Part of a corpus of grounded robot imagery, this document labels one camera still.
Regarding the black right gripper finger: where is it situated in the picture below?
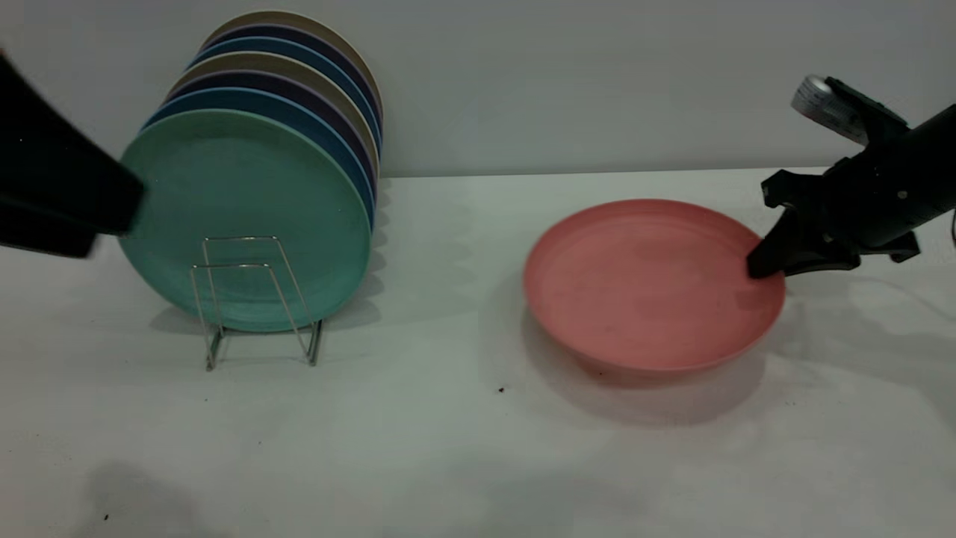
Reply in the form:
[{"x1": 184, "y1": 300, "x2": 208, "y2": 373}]
[
  {"x1": 747, "y1": 209, "x2": 822, "y2": 279},
  {"x1": 784, "y1": 250, "x2": 861, "y2": 276}
]

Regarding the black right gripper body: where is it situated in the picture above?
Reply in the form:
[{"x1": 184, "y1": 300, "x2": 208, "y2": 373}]
[{"x1": 762, "y1": 134, "x2": 934, "y2": 262}]

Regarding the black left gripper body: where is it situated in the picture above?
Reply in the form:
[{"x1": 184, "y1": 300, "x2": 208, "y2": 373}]
[{"x1": 0, "y1": 51, "x2": 146, "y2": 259}]

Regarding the pink round plate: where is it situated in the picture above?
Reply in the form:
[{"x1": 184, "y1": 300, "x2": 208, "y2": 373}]
[{"x1": 523, "y1": 198, "x2": 786, "y2": 373}]

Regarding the green round plate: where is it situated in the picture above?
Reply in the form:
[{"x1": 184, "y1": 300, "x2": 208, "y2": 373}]
[{"x1": 119, "y1": 109, "x2": 373, "y2": 333}]

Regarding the blue round plate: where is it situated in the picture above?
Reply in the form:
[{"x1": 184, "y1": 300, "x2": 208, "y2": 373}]
[
  {"x1": 142, "y1": 87, "x2": 376, "y2": 226},
  {"x1": 190, "y1": 37, "x2": 383, "y2": 159}
]

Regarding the dark purple round plate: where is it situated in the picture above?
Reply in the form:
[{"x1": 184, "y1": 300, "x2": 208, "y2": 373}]
[
  {"x1": 202, "y1": 24, "x2": 384, "y2": 141},
  {"x1": 166, "y1": 69, "x2": 379, "y2": 204}
]

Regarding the beige round plate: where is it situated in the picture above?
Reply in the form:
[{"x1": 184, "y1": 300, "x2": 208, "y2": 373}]
[
  {"x1": 170, "y1": 52, "x2": 381, "y2": 180},
  {"x1": 203, "y1": 10, "x2": 385, "y2": 125}
]

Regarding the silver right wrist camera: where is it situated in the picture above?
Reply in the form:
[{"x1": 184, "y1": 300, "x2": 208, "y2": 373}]
[{"x1": 791, "y1": 75, "x2": 909, "y2": 146}]

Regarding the metal wire plate rack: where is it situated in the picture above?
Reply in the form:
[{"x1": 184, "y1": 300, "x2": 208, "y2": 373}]
[{"x1": 190, "y1": 237, "x2": 324, "y2": 372}]

